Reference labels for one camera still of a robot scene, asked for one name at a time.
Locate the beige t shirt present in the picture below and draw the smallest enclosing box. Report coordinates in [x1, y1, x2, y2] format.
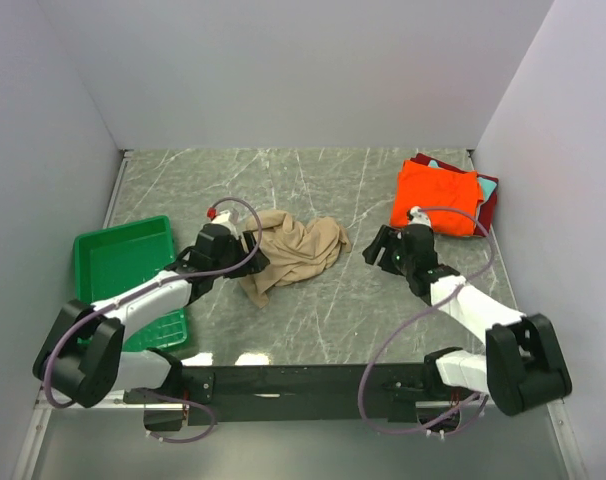
[240, 209, 352, 308]

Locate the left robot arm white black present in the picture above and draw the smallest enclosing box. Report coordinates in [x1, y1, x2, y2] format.
[33, 223, 269, 408]

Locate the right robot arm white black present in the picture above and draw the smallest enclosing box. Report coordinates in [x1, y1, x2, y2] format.
[363, 224, 573, 416]

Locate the orange folded t shirt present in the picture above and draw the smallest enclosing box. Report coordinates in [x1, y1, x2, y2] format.
[389, 160, 484, 228]

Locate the dark red folded t shirt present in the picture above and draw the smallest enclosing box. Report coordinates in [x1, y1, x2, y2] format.
[411, 153, 499, 237]

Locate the teal folded t shirt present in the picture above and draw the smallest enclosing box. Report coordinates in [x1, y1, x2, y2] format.
[428, 160, 498, 202]

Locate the green plastic tray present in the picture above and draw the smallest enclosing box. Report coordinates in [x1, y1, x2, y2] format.
[74, 216, 188, 352]

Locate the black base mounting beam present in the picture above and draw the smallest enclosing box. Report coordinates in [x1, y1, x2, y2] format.
[122, 363, 484, 431]

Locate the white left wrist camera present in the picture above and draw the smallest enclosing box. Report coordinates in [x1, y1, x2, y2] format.
[207, 207, 239, 235]

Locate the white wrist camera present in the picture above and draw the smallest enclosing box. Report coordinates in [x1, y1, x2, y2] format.
[407, 206, 432, 228]
[207, 207, 239, 235]

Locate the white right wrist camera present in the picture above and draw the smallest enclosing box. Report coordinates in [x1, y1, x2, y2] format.
[407, 206, 432, 228]

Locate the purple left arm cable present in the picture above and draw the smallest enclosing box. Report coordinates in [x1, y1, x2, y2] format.
[41, 197, 264, 445]

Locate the aluminium frame rail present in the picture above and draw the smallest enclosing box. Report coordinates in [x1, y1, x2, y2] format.
[10, 389, 149, 480]

